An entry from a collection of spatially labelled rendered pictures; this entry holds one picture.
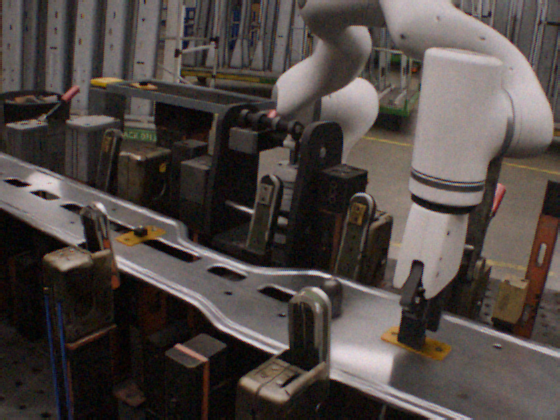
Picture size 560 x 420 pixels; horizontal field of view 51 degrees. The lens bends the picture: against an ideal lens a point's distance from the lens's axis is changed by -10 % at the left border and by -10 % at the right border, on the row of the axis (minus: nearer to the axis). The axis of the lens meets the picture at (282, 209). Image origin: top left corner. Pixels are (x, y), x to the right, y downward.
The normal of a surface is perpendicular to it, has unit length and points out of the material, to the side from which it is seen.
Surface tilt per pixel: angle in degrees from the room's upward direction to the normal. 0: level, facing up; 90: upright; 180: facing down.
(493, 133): 91
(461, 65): 90
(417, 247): 87
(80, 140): 90
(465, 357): 0
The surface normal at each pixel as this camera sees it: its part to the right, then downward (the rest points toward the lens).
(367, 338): 0.08, -0.94
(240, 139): -0.57, 0.22
